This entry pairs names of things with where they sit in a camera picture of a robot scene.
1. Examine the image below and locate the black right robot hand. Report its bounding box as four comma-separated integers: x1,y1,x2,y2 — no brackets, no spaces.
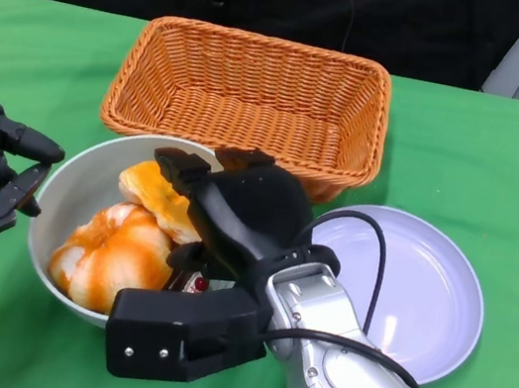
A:
130,132,361,322

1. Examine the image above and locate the orange glazed ring bread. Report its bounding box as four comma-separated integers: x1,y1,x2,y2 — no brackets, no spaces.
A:
109,154,214,248

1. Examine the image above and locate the pale grey bowl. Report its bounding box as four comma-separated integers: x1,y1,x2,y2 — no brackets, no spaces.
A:
13,115,248,348

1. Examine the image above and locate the orange white striped bread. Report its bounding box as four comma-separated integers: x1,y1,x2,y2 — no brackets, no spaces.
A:
42,190,185,324

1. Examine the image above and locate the chocolate layered cake slice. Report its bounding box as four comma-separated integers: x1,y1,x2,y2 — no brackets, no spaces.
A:
165,266,216,300

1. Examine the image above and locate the orange wicker basket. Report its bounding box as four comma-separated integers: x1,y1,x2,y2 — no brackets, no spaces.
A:
90,6,399,214

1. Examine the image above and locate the lilac round plate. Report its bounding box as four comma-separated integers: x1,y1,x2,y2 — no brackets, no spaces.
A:
282,192,501,388

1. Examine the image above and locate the green tablecloth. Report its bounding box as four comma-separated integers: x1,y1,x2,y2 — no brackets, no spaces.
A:
0,0,519,388

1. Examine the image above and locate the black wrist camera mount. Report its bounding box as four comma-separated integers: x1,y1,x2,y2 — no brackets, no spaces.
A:
97,264,279,388

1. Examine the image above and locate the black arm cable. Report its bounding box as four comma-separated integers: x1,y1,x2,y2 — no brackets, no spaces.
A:
258,198,459,388

